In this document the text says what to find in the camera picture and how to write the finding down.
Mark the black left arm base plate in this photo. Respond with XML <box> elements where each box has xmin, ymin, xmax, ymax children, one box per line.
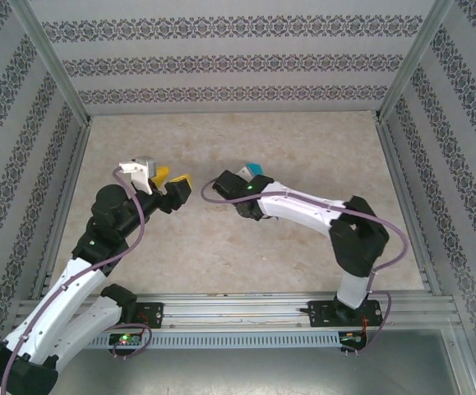
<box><xmin>132</xmin><ymin>302</ymin><xmax>165</xmax><ymax>330</ymax></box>

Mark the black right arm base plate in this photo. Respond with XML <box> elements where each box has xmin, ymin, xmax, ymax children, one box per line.
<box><xmin>307</xmin><ymin>299</ymin><xmax>385</xmax><ymax>329</ymax></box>

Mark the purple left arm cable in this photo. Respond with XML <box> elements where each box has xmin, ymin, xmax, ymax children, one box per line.
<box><xmin>1</xmin><ymin>166</ymin><xmax>153</xmax><ymax>395</ymax></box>

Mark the long aluminium mounting rail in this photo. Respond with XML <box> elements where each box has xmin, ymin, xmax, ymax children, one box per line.
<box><xmin>13</xmin><ymin>292</ymin><xmax>459</xmax><ymax>330</ymax></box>

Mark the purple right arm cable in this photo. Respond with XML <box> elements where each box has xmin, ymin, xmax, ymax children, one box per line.
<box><xmin>200</xmin><ymin>177</ymin><xmax>411</xmax><ymax>358</ymax></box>

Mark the aluminium frame bar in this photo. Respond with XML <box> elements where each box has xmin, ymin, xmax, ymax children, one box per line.
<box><xmin>442</xmin><ymin>327</ymin><xmax>476</xmax><ymax>395</ymax></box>

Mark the grey metal sheet panel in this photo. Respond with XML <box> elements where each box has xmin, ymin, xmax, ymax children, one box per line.
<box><xmin>52</xmin><ymin>347</ymin><xmax>469</xmax><ymax>395</ymax></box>

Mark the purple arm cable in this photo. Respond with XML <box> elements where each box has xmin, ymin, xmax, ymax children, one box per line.
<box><xmin>200</xmin><ymin>177</ymin><xmax>411</xmax><ymax>358</ymax></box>
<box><xmin>1</xmin><ymin>166</ymin><xmax>153</xmax><ymax>395</ymax></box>

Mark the aluminium table side rail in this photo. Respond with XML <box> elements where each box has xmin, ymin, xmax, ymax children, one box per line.
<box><xmin>377</xmin><ymin>118</ymin><xmax>442</xmax><ymax>295</ymax></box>
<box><xmin>31</xmin><ymin>118</ymin><xmax>93</xmax><ymax>300</ymax></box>

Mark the circuit board with green light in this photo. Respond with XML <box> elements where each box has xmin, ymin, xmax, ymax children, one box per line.
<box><xmin>112</xmin><ymin>332</ymin><xmax>142</xmax><ymax>346</ymax></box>

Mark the teal cloth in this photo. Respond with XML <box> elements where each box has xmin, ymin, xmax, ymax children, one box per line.
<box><xmin>243</xmin><ymin>161</ymin><xmax>264</xmax><ymax>179</ymax></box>

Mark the grey slotted cable duct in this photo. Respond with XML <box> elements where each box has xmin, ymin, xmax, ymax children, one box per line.
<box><xmin>85</xmin><ymin>332</ymin><xmax>341</xmax><ymax>349</ymax></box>

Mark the aluminium corner post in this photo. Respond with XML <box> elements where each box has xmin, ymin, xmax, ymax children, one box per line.
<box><xmin>9</xmin><ymin>0</ymin><xmax>93</xmax><ymax>124</ymax></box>
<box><xmin>375</xmin><ymin>0</ymin><xmax>456</xmax><ymax>124</ymax></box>

